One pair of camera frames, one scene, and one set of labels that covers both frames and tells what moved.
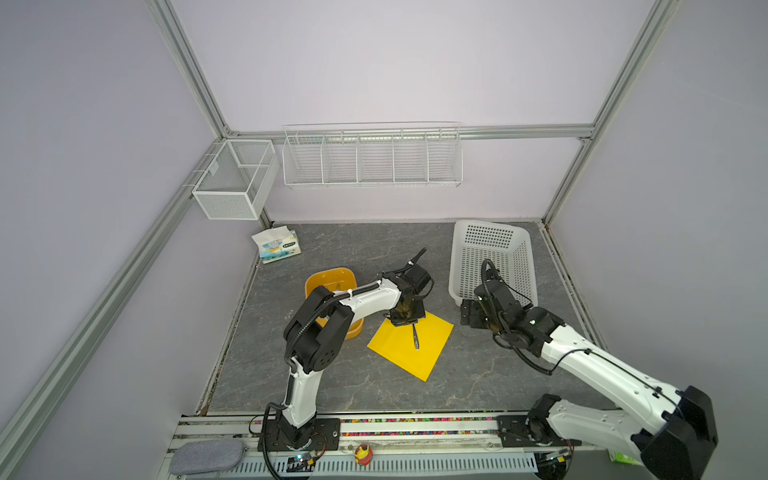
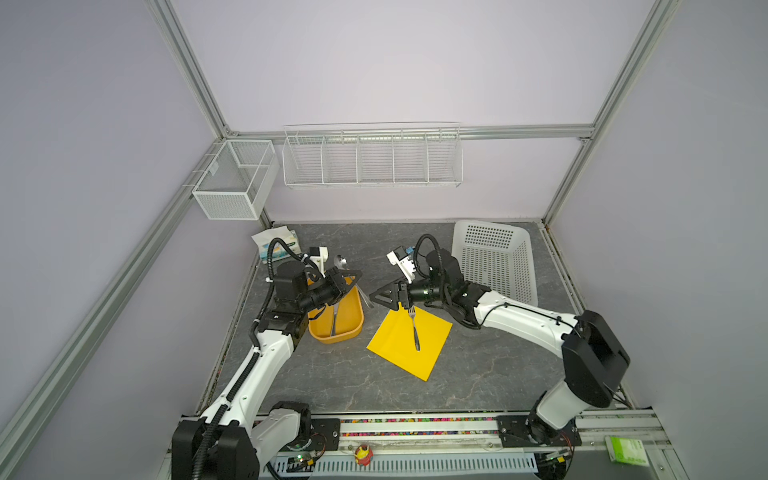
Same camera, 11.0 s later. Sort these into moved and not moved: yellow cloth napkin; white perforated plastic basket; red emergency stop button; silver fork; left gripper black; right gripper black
Moved: left gripper black; right gripper black
Not moved: white perforated plastic basket; yellow cloth napkin; silver fork; red emergency stop button
